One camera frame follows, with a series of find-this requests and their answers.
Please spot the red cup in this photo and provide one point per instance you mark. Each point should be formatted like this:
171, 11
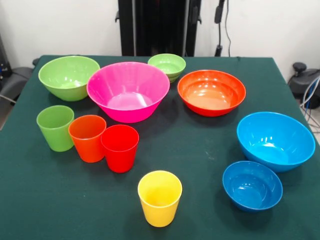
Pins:
120, 152

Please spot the light blue bowl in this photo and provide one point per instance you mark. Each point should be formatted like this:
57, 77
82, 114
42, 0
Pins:
275, 140

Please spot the large pink bowl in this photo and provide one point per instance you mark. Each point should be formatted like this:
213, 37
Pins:
127, 87

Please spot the dark green table cloth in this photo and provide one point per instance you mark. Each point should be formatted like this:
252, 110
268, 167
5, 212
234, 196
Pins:
200, 150

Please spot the small green bowl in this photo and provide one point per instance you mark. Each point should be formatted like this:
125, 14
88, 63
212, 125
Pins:
166, 65

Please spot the orange bowl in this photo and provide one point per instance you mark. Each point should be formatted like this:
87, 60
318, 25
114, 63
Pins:
210, 92

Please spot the orange cup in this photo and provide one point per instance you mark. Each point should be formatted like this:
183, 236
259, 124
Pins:
85, 142

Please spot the yellow cup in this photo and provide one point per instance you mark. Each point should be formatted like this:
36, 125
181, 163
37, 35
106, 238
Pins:
160, 200

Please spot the large green bowl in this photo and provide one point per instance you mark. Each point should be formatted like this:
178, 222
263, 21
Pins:
67, 75

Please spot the green cup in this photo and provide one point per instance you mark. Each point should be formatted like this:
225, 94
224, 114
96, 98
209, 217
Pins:
55, 130

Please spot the small dark blue bowl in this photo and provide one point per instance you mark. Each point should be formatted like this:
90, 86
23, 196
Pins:
252, 187

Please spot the black wheeled base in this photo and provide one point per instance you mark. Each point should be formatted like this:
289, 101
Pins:
305, 82
17, 80

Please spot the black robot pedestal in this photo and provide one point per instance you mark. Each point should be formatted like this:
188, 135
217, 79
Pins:
160, 25

